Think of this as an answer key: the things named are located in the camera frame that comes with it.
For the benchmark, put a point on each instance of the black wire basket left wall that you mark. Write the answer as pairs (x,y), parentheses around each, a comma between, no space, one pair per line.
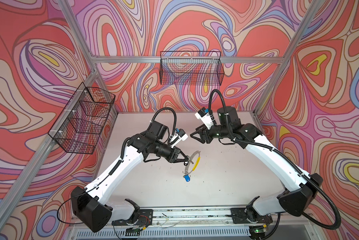
(80,131)

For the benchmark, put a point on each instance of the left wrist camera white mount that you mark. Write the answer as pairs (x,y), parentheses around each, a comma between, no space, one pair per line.
(179,135)

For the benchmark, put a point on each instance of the large keyring with yellow sleeve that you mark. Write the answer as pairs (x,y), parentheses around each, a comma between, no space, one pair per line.
(192,163)

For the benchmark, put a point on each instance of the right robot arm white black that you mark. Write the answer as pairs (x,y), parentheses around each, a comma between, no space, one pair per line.
(299,186)

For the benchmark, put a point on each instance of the black wire basket back wall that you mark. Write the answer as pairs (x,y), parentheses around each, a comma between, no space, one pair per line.
(195,68)

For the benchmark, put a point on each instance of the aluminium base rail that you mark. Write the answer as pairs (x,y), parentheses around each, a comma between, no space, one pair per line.
(202,223)

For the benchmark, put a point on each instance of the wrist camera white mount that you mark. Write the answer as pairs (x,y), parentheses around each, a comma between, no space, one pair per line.
(179,135)
(206,117)

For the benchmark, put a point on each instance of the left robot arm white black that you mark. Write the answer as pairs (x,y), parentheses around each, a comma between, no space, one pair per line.
(91,203)

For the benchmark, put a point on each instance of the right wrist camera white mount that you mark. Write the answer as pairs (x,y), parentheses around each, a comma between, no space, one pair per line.
(206,117)

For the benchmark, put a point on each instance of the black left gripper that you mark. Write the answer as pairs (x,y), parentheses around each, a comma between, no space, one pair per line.
(175,151)

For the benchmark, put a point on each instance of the black wire basket wall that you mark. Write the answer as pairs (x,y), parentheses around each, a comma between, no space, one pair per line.
(195,68)
(80,131)

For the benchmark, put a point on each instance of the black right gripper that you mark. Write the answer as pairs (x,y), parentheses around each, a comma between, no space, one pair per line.
(200,132)

